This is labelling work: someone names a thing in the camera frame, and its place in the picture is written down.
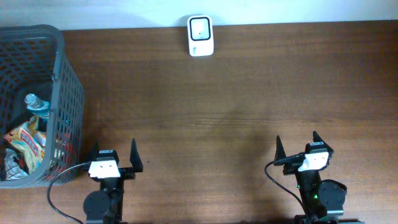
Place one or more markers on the yellow snack bag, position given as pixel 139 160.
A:
pixel 22 139

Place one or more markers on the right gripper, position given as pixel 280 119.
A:
pixel 293 162

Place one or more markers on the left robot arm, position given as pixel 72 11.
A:
pixel 105 205

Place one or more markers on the blue mouthwash bottle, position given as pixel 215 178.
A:
pixel 37 106

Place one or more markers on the grey plastic mesh basket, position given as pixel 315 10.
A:
pixel 33 60

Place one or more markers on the silver dark snack packet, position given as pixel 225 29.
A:
pixel 15 165

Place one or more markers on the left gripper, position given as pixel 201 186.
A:
pixel 128 173

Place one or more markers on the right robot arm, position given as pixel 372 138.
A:
pixel 321 200

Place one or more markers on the white barcode scanner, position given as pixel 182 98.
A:
pixel 200 36

